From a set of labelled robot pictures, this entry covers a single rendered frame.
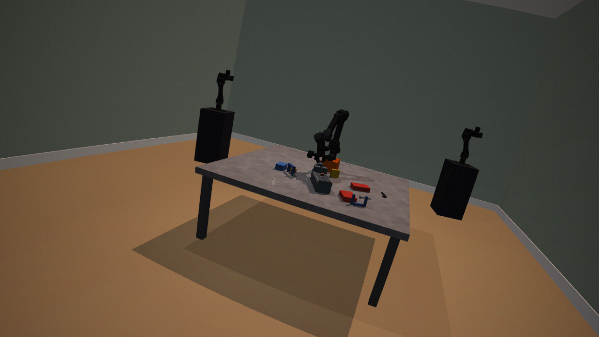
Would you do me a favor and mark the dark blue c-clamp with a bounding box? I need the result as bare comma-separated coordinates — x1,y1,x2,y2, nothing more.
287,163,296,176
350,194,371,207

